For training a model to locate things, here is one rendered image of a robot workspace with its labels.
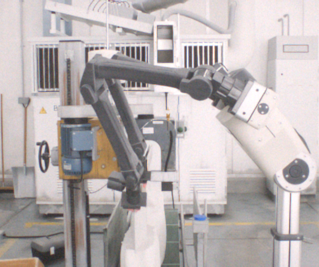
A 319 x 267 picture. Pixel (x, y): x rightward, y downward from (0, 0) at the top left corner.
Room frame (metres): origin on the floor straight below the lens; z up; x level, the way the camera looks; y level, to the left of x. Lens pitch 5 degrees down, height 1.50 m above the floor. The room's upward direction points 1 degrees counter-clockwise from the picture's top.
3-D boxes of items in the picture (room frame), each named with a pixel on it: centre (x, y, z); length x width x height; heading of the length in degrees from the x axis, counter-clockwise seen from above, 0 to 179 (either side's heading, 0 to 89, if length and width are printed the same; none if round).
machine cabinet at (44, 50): (5.59, 0.34, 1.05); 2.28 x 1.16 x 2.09; 88
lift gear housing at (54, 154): (2.42, 0.57, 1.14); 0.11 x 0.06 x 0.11; 178
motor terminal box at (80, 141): (2.10, 0.38, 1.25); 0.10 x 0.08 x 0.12; 113
